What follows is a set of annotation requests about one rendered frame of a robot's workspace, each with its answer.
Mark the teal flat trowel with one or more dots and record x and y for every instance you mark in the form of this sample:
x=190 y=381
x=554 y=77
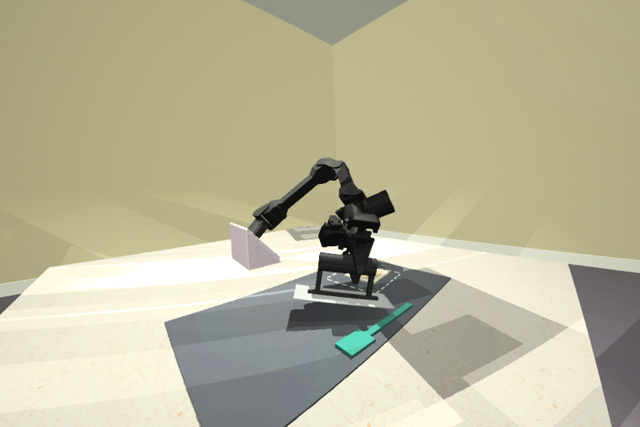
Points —
x=358 y=341

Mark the cream square tile with dark blue center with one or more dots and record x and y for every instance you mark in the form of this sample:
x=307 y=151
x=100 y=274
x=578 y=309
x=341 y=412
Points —
x=380 y=275

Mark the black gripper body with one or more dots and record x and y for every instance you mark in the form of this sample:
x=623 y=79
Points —
x=358 y=223

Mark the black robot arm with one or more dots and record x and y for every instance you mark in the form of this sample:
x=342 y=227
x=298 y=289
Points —
x=354 y=199

